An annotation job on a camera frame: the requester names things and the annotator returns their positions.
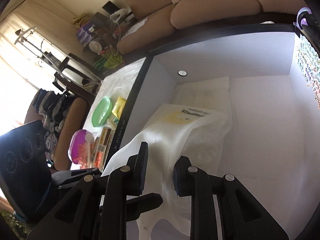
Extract white plastic bag pack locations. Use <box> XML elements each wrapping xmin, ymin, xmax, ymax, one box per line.
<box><xmin>171</xmin><ymin>77</ymin><xmax>232</xmax><ymax>175</ymax></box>

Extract happy dog plastic bag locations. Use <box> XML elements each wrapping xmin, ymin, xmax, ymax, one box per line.
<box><xmin>103</xmin><ymin>104</ymin><xmax>232</xmax><ymax>239</ymax></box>

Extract purple plastic lid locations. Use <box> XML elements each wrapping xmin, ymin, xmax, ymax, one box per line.
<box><xmin>68</xmin><ymin>129</ymin><xmax>94</xmax><ymax>167</ymax></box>

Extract brown armchair with clothes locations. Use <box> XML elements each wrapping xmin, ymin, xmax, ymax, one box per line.
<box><xmin>24</xmin><ymin>89</ymin><xmax>89</xmax><ymax>171</ymax></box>

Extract black box white interior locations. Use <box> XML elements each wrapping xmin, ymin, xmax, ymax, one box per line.
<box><xmin>119</xmin><ymin>24</ymin><xmax>319</xmax><ymax>239</ymax></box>

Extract green plastic dish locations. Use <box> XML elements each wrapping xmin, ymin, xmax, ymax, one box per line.
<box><xmin>91</xmin><ymin>96</ymin><xmax>113</xmax><ymax>127</ymax></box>

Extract yellow snack packet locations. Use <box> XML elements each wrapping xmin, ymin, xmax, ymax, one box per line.
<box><xmin>112</xmin><ymin>96</ymin><xmax>127</xmax><ymax>120</ymax></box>

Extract white striped tablecloth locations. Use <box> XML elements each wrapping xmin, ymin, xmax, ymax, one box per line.
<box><xmin>69</xmin><ymin>57</ymin><xmax>147</xmax><ymax>172</ymax></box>

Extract white coat stand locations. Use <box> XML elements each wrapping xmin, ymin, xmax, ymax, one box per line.
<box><xmin>14</xmin><ymin>26</ymin><xmax>62</xmax><ymax>73</ymax></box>

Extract round clock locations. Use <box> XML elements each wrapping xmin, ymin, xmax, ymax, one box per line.
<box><xmin>88</xmin><ymin>40</ymin><xmax>103</xmax><ymax>54</ymax></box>

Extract papers on sofa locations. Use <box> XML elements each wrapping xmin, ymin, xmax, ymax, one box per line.
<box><xmin>121</xmin><ymin>17</ymin><xmax>149</xmax><ymax>39</ymax></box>

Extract black remote control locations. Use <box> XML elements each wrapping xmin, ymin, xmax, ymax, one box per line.
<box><xmin>302</xmin><ymin>14</ymin><xmax>319</xmax><ymax>54</ymax></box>

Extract purple lidded container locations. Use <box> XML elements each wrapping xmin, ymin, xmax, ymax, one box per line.
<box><xmin>295</xmin><ymin>7</ymin><xmax>312</xmax><ymax>30</ymax></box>

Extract brown three-seat sofa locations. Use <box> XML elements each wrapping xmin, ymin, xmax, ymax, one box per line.
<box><xmin>117</xmin><ymin>0</ymin><xmax>307</xmax><ymax>54</ymax></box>

